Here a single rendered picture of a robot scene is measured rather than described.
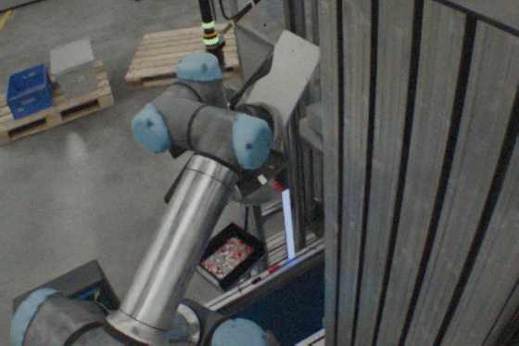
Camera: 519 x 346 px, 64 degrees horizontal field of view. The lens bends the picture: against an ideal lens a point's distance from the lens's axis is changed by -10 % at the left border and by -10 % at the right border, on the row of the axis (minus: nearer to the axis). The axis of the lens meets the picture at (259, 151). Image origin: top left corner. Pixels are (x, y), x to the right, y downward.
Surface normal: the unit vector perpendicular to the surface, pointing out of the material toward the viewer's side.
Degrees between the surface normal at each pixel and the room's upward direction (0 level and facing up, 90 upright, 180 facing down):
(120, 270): 0
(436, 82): 90
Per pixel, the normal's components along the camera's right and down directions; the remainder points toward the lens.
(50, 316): -0.02, -0.86
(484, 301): -0.87, 0.38
